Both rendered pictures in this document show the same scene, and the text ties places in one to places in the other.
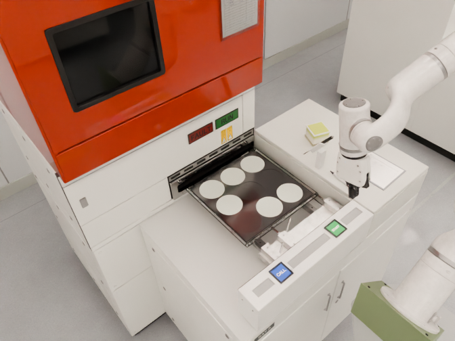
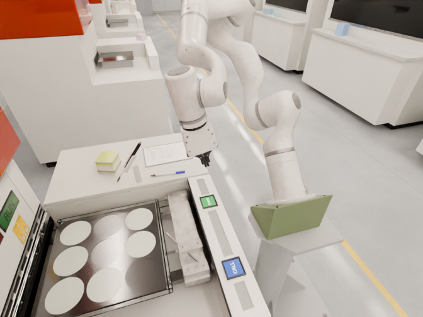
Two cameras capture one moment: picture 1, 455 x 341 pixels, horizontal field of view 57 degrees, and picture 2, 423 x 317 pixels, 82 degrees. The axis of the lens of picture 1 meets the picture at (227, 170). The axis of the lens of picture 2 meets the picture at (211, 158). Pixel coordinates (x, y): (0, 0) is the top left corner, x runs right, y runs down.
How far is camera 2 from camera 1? 0.81 m
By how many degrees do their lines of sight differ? 51
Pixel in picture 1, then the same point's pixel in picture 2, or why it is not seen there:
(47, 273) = not seen: outside the picture
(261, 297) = (255, 303)
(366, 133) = (218, 83)
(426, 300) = (299, 180)
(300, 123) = (79, 168)
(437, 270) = (289, 159)
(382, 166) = (172, 148)
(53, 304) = not seen: outside the picture
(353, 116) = (192, 78)
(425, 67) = (197, 22)
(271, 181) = (112, 227)
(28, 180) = not seen: outside the picture
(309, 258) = (228, 234)
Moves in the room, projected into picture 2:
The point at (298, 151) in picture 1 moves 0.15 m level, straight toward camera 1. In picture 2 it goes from (109, 185) to (135, 201)
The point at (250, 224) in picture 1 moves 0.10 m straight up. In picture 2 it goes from (147, 273) to (141, 255)
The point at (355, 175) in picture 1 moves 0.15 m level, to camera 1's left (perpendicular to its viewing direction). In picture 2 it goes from (208, 141) to (187, 170)
